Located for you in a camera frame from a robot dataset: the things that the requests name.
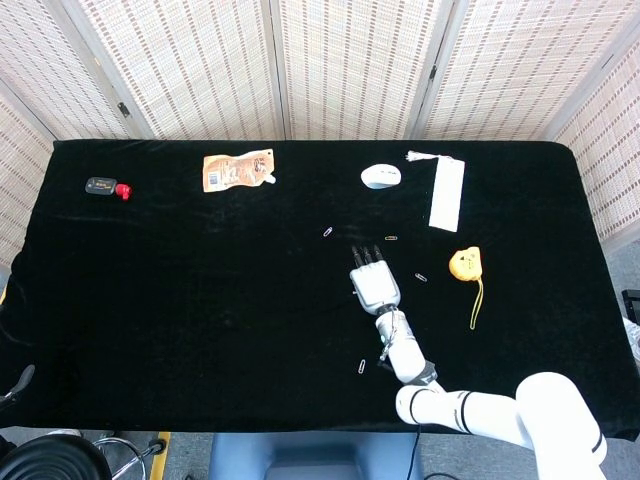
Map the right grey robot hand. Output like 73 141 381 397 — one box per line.
349 244 403 317

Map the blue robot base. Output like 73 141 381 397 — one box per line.
208 430 422 480

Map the black velvet tablecloth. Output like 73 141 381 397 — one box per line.
0 138 640 442

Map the white folded cloth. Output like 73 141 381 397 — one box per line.
201 147 278 194

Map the woven folding screen panel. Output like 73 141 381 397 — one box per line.
0 79 56 267
412 0 640 142
272 0 454 141
0 0 151 141
547 29 640 246
64 0 285 141

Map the black equipment box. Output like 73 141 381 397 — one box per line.
621 288 640 322

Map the small black device case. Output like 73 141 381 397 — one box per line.
84 175 115 196

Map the black ribbed round stool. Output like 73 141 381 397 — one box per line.
0 432 112 480

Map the thin black cable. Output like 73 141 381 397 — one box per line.
408 423 420 480

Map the chrome stool foot ring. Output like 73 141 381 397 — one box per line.
93 433 169 480

